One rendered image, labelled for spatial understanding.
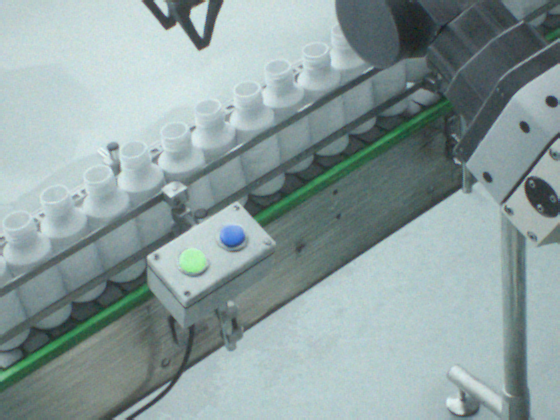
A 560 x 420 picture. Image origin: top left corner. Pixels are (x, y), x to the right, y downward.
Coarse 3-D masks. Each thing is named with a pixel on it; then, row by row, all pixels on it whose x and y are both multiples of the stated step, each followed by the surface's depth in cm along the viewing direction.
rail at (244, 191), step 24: (552, 0) 198; (336, 96) 178; (288, 120) 175; (360, 120) 184; (216, 168) 170; (288, 168) 179; (240, 192) 175; (120, 216) 164; (96, 240) 163; (168, 240) 171; (48, 264) 160; (120, 264) 168; (0, 288) 157; (48, 312) 164; (0, 336) 161
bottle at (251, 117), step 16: (240, 96) 171; (256, 96) 171; (240, 112) 173; (256, 112) 172; (272, 112) 174; (240, 128) 173; (256, 128) 173; (240, 144) 175; (272, 144) 176; (256, 160) 176; (272, 160) 177; (256, 176) 178; (256, 192) 180; (272, 192) 180
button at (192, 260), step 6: (186, 252) 156; (192, 252) 156; (198, 252) 156; (180, 258) 156; (186, 258) 155; (192, 258) 155; (198, 258) 155; (204, 258) 156; (180, 264) 156; (186, 264) 155; (192, 264) 155; (198, 264) 155; (204, 264) 156; (186, 270) 155; (192, 270) 155; (198, 270) 155
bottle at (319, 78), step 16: (304, 48) 177; (320, 48) 178; (304, 64) 177; (320, 64) 176; (304, 80) 178; (320, 80) 177; (336, 80) 178; (320, 96) 178; (320, 112) 180; (336, 112) 180; (320, 128) 181; (336, 128) 182; (336, 144) 184
